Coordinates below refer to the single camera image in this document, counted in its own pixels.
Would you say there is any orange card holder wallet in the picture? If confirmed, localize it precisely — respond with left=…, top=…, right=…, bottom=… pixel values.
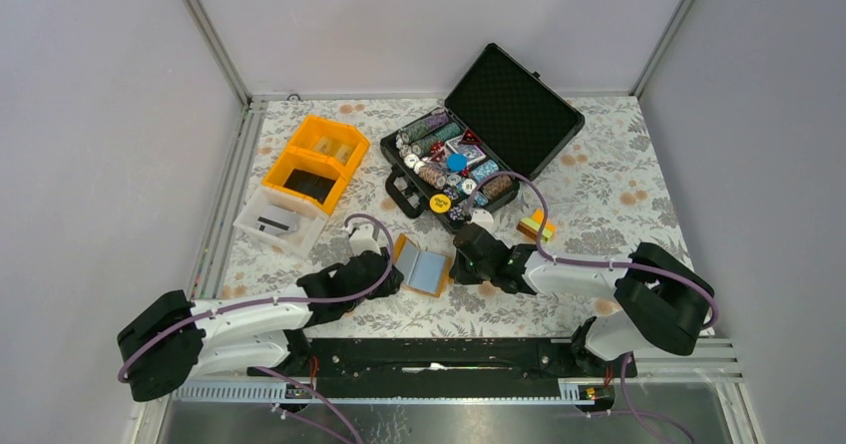
left=394, top=233, right=453, bottom=297

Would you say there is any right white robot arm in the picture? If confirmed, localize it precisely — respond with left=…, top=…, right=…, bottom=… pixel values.
left=451, top=223, right=715, bottom=376

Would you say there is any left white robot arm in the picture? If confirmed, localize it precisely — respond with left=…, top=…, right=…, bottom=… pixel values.
left=117, top=248, right=404, bottom=402

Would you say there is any white magnetic stripe card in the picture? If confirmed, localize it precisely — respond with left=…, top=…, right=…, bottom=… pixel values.
left=256, top=216, right=298, bottom=235

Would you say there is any clear plastic card bin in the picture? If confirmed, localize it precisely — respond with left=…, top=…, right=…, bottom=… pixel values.
left=233, top=186, right=328, bottom=258

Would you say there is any playing card deck box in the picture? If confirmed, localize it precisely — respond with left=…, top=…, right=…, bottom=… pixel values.
left=446, top=137, right=487, bottom=168

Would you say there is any orange sticky note block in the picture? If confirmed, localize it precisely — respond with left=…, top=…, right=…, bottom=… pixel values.
left=516, top=209, right=557, bottom=242

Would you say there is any yellow round dealer button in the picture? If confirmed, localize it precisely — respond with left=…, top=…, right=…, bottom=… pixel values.
left=429, top=194, right=452, bottom=215

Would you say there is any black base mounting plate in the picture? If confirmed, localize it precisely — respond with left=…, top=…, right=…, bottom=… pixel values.
left=273, top=337, right=637, bottom=400

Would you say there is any blue round chip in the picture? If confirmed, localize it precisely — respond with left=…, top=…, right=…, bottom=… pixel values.
left=446, top=154, right=468, bottom=173

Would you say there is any yellow divided plastic bin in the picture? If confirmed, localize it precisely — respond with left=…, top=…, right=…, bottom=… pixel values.
left=261, top=115, right=370, bottom=216

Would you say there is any black poker chip case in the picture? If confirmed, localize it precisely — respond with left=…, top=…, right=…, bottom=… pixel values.
left=380, top=43, right=586, bottom=231

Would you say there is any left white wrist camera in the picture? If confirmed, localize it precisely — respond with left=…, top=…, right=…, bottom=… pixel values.
left=345, top=223, right=381, bottom=255

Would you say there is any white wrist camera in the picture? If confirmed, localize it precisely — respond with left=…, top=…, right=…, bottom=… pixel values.
left=470, top=209, right=496, bottom=232
left=345, top=223, right=381, bottom=255

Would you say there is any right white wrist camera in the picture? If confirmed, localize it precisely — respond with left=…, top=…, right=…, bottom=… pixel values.
left=470, top=209, right=496, bottom=232

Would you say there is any aluminium frame rail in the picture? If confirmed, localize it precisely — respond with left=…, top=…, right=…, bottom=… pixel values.
left=186, top=97, right=268, bottom=300

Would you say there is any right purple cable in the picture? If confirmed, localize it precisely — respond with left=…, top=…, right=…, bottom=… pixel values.
left=466, top=171, right=720, bottom=444

